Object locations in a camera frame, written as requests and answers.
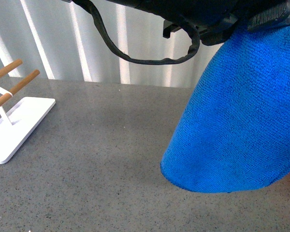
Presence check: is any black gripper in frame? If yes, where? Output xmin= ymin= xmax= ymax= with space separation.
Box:
xmin=115 ymin=0 xmax=290 ymax=46

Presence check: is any blue microfiber cloth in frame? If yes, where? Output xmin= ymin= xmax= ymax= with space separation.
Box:
xmin=160 ymin=25 xmax=290 ymax=193

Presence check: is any white towel rack stand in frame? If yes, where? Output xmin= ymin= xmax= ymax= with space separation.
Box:
xmin=0 ymin=59 xmax=56 ymax=164

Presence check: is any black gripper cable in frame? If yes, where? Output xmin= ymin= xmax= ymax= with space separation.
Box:
xmin=86 ymin=0 xmax=201 ymax=66

